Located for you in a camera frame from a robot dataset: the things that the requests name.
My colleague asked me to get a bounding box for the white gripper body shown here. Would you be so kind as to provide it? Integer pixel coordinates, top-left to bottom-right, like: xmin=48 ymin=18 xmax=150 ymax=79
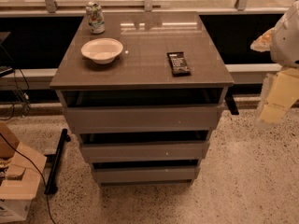
xmin=268 ymin=68 xmax=299 ymax=108

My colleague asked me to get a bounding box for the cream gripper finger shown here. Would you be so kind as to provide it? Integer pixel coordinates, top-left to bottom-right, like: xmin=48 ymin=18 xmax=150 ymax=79
xmin=255 ymin=74 xmax=287 ymax=130
xmin=250 ymin=28 xmax=274 ymax=52

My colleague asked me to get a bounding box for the grey bottom drawer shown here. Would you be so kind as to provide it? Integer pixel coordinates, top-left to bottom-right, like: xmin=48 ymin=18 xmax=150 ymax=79
xmin=92 ymin=166 xmax=200 ymax=184

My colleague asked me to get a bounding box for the grey drawer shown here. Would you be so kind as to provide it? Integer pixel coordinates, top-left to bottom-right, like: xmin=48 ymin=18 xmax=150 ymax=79
xmin=92 ymin=166 xmax=200 ymax=184
xmin=64 ymin=105 xmax=223 ymax=134
xmin=79 ymin=142 xmax=209 ymax=163

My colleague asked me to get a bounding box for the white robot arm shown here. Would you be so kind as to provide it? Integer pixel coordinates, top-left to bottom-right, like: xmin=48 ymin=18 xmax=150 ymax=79
xmin=250 ymin=0 xmax=299 ymax=130

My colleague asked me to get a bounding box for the grey top drawer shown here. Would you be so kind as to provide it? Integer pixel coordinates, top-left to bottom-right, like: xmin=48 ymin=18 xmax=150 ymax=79
xmin=64 ymin=105 xmax=223 ymax=134

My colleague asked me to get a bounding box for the grey middle drawer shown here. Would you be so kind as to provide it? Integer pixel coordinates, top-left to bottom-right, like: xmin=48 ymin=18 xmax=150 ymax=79
xmin=79 ymin=142 xmax=209 ymax=163

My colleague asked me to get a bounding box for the grey drawer cabinet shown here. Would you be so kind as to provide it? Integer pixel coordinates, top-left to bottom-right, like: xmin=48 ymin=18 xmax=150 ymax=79
xmin=50 ymin=11 xmax=235 ymax=188

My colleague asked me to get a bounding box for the black rear stand leg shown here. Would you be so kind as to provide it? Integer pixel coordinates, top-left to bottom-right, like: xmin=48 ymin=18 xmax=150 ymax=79
xmin=225 ymin=89 xmax=239 ymax=115

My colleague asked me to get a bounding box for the black snack bar wrapper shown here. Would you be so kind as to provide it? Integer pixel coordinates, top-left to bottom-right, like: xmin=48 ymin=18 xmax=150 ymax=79
xmin=167 ymin=51 xmax=191 ymax=77

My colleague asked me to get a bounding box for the white paper bowl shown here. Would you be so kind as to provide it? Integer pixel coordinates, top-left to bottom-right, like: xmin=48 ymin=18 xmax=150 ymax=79
xmin=81 ymin=38 xmax=123 ymax=64

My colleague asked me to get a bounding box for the green white soda can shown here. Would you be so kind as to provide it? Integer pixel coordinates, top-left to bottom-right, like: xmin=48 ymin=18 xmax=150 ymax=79
xmin=85 ymin=2 xmax=105 ymax=34

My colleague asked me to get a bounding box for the black metal stand leg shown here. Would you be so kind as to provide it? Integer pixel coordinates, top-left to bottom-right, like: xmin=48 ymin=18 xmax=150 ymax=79
xmin=45 ymin=129 xmax=71 ymax=195

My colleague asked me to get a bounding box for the cardboard box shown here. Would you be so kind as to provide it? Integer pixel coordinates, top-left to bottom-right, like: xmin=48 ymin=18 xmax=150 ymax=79
xmin=0 ymin=122 xmax=46 ymax=223

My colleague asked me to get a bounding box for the black cable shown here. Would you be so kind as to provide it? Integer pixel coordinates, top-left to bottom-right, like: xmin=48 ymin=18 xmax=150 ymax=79
xmin=0 ymin=132 xmax=58 ymax=224

